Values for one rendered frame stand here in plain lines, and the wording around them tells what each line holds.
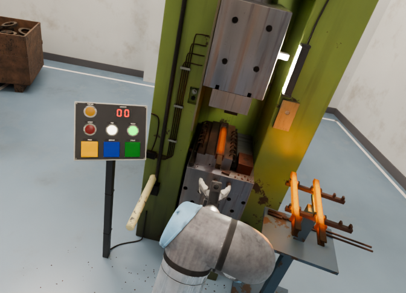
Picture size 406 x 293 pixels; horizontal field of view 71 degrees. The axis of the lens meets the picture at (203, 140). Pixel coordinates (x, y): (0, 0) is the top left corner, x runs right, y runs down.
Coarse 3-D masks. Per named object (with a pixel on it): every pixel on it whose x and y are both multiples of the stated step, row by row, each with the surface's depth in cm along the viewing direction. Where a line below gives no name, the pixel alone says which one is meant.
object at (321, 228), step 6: (318, 180) 156; (318, 186) 151; (318, 192) 146; (318, 198) 142; (318, 204) 138; (318, 210) 134; (318, 216) 130; (318, 222) 126; (318, 228) 126; (324, 228) 124; (318, 234) 123; (324, 234) 121; (318, 240) 120; (324, 240) 118
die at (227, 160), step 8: (208, 128) 184; (216, 128) 184; (232, 128) 188; (208, 136) 175; (216, 136) 175; (200, 144) 164; (208, 144) 164; (216, 144) 166; (232, 144) 170; (200, 152) 157; (208, 152) 157; (224, 152) 159; (232, 152) 162; (200, 160) 159; (208, 160) 158; (224, 160) 156; (232, 160) 156; (224, 168) 159
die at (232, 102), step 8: (216, 88) 138; (216, 96) 139; (224, 96) 138; (232, 96) 138; (240, 96) 137; (248, 96) 138; (216, 104) 141; (224, 104) 140; (232, 104) 140; (240, 104) 139; (248, 104) 138; (240, 112) 141
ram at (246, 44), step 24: (240, 0) 117; (216, 24) 123; (240, 24) 121; (264, 24) 120; (288, 24) 119; (216, 48) 127; (240, 48) 126; (264, 48) 125; (216, 72) 133; (240, 72) 131; (264, 72) 130
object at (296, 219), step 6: (294, 174) 156; (294, 180) 151; (294, 186) 147; (294, 192) 142; (294, 198) 138; (294, 204) 134; (294, 210) 130; (294, 216) 126; (300, 216) 127; (294, 222) 125; (300, 222) 123; (294, 228) 123; (300, 228) 120; (294, 234) 121
